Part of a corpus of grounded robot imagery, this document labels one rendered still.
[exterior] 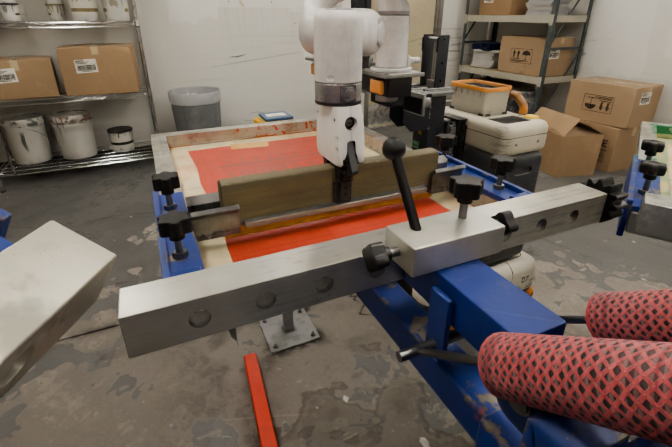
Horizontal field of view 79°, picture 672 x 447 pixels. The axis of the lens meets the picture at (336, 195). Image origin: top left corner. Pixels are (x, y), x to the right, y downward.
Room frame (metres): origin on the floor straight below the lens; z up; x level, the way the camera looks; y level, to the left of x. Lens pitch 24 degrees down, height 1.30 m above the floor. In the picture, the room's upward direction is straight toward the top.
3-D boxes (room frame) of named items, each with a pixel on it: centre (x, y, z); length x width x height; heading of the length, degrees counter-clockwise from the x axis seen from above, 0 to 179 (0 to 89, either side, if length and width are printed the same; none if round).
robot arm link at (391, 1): (1.30, -0.18, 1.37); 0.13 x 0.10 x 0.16; 75
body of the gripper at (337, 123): (0.67, 0.00, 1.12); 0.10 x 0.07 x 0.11; 25
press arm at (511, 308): (0.36, -0.15, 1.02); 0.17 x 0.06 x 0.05; 25
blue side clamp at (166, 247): (0.54, 0.24, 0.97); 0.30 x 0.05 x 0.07; 25
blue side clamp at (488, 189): (0.77, -0.27, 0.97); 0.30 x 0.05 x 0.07; 25
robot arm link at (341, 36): (0.70, -0.02, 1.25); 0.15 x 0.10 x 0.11; 165
